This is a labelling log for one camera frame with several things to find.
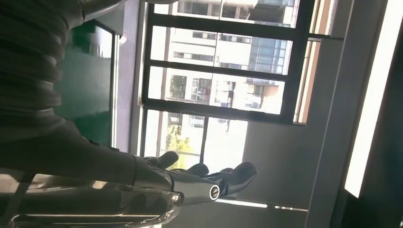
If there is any green conveyor belt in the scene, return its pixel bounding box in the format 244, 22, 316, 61
53, 21, 115, 149

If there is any black framed window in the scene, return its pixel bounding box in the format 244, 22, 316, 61
138, 0, 345, 177

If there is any building outside window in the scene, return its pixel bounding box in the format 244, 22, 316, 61
150, 0, 295, 115

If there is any white ceiling light strip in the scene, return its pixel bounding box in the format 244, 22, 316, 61
344, 0, 403, 199

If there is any white conveyor frame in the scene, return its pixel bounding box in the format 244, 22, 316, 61
109, 29, 127, 149

